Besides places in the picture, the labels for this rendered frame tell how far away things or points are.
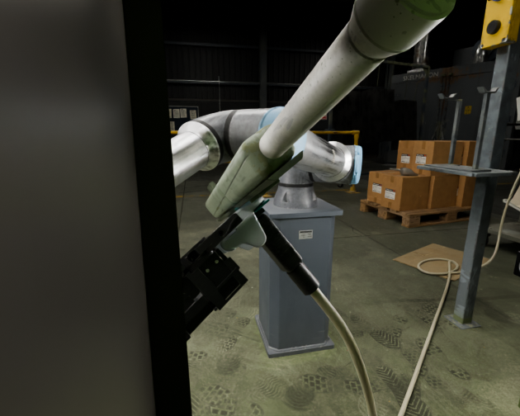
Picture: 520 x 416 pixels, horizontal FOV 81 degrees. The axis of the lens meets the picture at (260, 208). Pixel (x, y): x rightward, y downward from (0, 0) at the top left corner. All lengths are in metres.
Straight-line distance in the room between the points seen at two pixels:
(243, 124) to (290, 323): 0.96
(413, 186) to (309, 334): 2.48
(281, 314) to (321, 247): 0.33
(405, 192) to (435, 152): 0.53
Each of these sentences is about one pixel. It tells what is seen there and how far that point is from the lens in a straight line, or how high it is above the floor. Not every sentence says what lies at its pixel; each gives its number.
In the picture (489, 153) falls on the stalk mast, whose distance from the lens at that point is 1.71.
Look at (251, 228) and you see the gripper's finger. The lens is 0.42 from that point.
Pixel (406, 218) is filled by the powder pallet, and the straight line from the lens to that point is 3.52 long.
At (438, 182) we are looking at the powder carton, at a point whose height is 0.44.
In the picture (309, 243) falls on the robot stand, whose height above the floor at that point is 0.50.
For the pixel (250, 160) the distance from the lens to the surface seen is 0.28.
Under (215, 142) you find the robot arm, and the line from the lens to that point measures 0.68.
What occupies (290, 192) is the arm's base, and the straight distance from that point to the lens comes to 1.27.
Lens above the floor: 0.94
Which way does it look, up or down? 13 degrees down
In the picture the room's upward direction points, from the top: straight up
